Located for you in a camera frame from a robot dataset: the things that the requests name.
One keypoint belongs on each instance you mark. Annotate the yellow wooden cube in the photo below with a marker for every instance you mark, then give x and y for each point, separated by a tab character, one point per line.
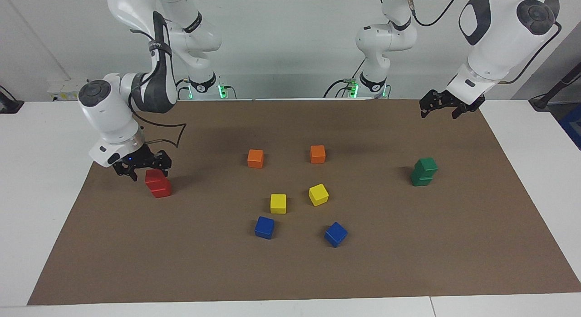
318	194
278	203

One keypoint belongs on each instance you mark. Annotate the blue wooden cube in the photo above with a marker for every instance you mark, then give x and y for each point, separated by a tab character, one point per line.
264	227
336	234

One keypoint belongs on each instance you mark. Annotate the blue crate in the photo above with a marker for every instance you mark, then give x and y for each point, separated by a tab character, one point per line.
573	126

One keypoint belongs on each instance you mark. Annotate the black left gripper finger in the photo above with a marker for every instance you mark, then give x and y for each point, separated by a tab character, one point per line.
458	111
428	104

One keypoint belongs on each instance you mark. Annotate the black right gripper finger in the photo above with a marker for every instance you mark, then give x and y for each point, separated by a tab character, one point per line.
129	170
164	161

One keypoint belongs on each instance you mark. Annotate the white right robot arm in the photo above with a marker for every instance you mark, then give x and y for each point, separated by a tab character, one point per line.
109	112

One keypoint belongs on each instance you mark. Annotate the orange wooden cube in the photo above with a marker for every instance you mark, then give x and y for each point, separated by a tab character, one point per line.
317	154
255	158

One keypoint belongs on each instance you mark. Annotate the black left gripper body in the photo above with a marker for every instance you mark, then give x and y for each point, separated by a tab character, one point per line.
454	101

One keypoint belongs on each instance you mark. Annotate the brown table mat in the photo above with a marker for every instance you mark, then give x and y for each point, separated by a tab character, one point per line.
290	271

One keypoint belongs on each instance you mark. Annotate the white power strip box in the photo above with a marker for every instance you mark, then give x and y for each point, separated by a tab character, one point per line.
68	90

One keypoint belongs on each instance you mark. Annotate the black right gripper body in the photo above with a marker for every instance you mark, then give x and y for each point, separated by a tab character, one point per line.
140	158

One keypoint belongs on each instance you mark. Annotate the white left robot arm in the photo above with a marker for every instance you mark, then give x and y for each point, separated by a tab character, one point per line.
494	40

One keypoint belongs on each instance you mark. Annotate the black clamp mount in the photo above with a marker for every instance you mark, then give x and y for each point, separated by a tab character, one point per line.
9	103

